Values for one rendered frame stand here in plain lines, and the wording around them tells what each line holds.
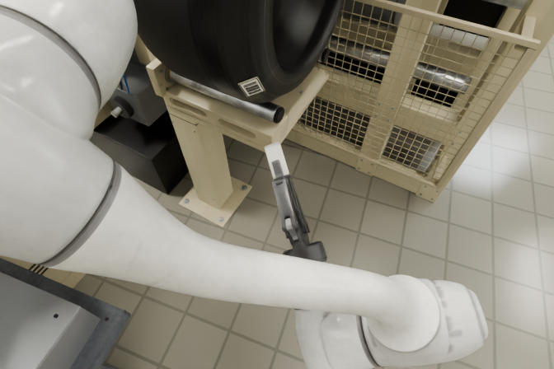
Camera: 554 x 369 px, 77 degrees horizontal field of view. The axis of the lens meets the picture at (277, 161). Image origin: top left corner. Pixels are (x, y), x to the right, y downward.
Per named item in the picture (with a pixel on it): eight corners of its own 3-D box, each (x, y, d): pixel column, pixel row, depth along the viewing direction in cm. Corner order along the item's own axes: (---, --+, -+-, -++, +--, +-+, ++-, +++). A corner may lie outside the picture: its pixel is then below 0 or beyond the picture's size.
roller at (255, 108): (163, 76, 95) (170, 61, 95) (172, 81, 99) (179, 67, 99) (274, 121, 84) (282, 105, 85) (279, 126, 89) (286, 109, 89)
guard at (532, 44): (254, 114, 170) (242, -36, 115) (255, 112, 171) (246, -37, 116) (438, 190, 144) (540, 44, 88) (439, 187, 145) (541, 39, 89)
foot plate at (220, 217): (178, 204, 174) (177, 202, 173) (210, 166, 188) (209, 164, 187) (223, 228, 166) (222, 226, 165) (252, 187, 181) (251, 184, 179)
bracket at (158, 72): (155, 95, 98) (144, 66, 91) (232, 25, 119) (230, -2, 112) (164, 98, 97) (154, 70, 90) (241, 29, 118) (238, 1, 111)
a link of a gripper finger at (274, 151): (274, 180, 66) (274, 180, 65) (265, 147, 68) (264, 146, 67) (289, 175, 66) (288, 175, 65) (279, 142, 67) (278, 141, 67)
